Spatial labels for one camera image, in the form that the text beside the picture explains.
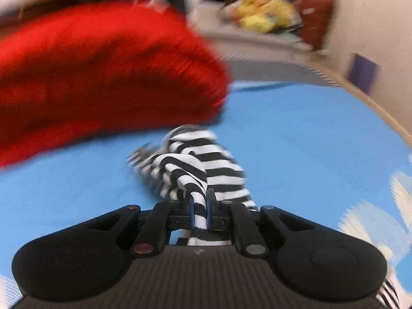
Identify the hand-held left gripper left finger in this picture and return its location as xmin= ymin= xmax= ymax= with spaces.
xmin=85 ymin=198 xmax=194 ymax=259

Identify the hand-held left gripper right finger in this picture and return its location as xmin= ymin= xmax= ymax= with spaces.
xmin=206 ymin=189 xmax=317 ymax=258

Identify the black white striped garment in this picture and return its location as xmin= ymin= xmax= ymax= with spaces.
xmin=127 ymin=125 xmax=401 ymax=309

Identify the blue patterned bed sheet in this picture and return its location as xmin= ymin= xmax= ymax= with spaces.
xmin=0 ymin=82 xmax=412 ymax=309

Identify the grey mattress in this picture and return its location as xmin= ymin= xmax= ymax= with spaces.
xmin=222 ymin=55 xmax=340 ymax=87

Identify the red folded blanket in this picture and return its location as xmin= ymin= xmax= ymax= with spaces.
xmin=0 ymin=0 xmax=232 ymax=168

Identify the purple paper bag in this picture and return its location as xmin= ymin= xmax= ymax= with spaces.
xmin=349 ymin=53 xmax=380 ymax=92

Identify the yellow plush toy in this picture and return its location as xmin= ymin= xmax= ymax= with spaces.
xmin=236 ymin=0 xmax=277 ymax=34
xmin=265 ymin=0 xmax=301 ymax=28

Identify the dark red cushion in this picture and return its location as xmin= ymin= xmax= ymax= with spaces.
xmin=294 ymin=0 xmax=335 ymax=52

